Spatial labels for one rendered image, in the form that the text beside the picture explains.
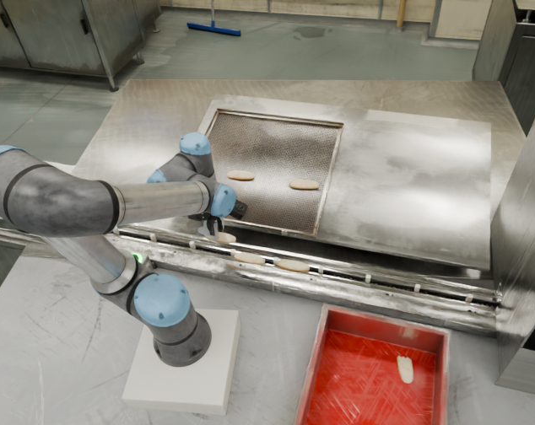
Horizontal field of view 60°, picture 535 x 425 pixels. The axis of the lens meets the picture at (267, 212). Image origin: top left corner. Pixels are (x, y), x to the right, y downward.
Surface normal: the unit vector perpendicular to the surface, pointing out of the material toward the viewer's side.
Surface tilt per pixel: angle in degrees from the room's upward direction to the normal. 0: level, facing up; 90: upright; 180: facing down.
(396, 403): 0
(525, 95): 91
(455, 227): 10
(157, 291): 7
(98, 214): 73
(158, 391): 4
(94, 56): 90
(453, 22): 90
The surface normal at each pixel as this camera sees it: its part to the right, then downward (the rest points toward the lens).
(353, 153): -0.11, -0.57
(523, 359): -0.28, 0.69
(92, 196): 0.65, -0.35
